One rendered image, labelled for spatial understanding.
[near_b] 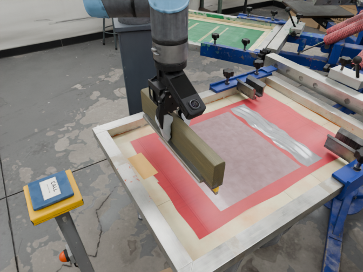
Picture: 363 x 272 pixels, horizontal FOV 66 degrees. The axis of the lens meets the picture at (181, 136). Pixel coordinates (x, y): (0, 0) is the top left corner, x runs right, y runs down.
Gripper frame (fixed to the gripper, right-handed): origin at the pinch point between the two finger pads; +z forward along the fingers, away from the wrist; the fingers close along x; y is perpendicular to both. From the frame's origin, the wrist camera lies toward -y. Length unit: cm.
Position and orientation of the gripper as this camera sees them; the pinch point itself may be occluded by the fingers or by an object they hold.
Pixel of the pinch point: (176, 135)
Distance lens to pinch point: 71.5
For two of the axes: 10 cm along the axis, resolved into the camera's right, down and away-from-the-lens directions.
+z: 0.0, 7.7, 6.3
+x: -8.5, 3.3, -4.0
